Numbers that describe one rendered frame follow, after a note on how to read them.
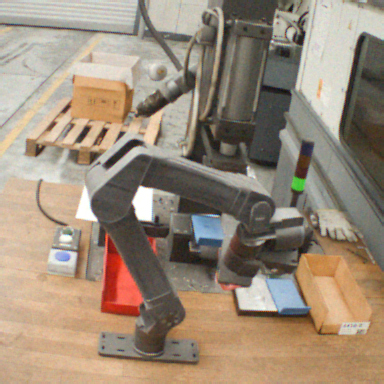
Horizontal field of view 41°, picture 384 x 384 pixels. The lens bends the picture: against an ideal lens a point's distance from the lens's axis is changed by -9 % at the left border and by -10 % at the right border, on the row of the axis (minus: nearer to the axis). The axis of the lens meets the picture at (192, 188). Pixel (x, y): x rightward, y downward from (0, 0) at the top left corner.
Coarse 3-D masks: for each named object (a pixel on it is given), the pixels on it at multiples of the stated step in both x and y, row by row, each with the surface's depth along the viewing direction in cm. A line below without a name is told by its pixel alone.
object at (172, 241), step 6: (168, 240) 142; (174, 240) 133; (180, 240) 133; (186, 240) 134; (168, 246) 140; (174, 246) 134; (180, 246) 134; (186, 246) 134; (168, 252) 138; (174, 252) 135; (180, 252) 135; (186, 252) 135; (174, 258) 135; (180, 258) 136; (186, 258) 136; (192, 258) 136
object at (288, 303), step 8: (272, 280) 130; (280, 280) 131; (288, 280) 131; (272, 288) 127; (288, 288) 128; (272, 296) 124; (280, 296) 124; (288, 296) 125; (296, 296) 125; (280, 304) 121; (288, 304) 121; (296, 304) 122; (280, 312) 118; (288, 312) 118; (296, 312) 119; (304, 312) 119
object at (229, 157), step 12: (204, 132) 142; (204, 144) 139; (216, 144) 137; (228, 144) 127; (180, 156) 134; (204, 156) 133; (216, 156) 127; (228, 156) 128; (240, 156) 129; (216, 168) 125; (228, 168) 125; (240, 168) 126
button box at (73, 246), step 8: (40, 208) 147; (48, 216) 144; (64, 224) 141; (56, 232) 133; (80, 232) 135; (56, 240) 129; (72, 240) 130; (80, 240) 135; (56, 248) 127; (64, 248) 127; (72, 248) 128
